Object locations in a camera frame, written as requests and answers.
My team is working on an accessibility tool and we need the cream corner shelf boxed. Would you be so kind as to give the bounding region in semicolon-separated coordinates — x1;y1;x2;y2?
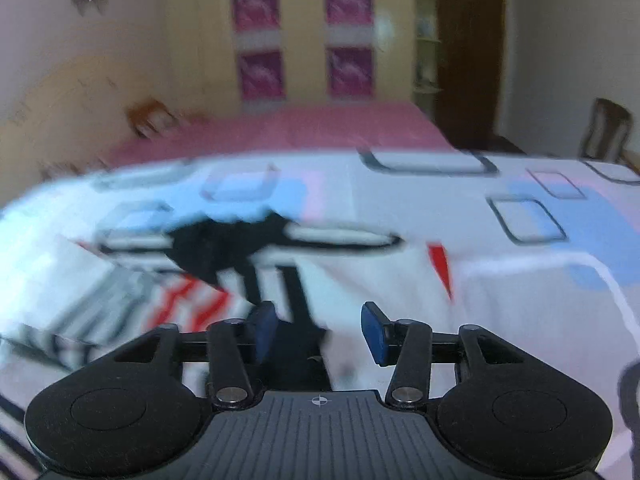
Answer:
412;0;444;94

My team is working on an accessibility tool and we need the pink wardrobe poster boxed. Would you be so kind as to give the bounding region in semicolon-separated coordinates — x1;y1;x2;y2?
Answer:
324;0;375;26
326;47;376;97
237;51;287;101
231;0;281;33

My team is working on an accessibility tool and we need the cream wardrobe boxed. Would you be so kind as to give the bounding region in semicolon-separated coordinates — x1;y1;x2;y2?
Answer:
165;0;417;117

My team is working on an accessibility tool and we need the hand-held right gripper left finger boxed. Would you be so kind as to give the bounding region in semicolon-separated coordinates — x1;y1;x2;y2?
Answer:
102;301;279;409

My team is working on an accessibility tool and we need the cream bed headboard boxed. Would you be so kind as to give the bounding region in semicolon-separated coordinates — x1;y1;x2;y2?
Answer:
0;55;167;182

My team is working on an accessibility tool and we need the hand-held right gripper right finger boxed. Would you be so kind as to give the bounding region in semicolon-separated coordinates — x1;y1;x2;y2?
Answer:
361;301;532;410

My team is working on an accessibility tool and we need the wooden chair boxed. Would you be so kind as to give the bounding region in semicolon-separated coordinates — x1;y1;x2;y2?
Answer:
577;97;634;164

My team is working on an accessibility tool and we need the brown wooden door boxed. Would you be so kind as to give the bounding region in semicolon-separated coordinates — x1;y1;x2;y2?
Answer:
434;0;509;149

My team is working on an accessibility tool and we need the white printed bed sheet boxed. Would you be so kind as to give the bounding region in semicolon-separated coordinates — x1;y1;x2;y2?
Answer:
0;147;640;480

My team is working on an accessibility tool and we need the black white red striped garment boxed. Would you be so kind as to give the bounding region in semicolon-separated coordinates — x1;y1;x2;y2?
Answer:
0;212;456;397

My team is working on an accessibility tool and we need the pink bed cover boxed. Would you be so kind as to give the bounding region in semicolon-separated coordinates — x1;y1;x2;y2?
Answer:
107;100;457;168

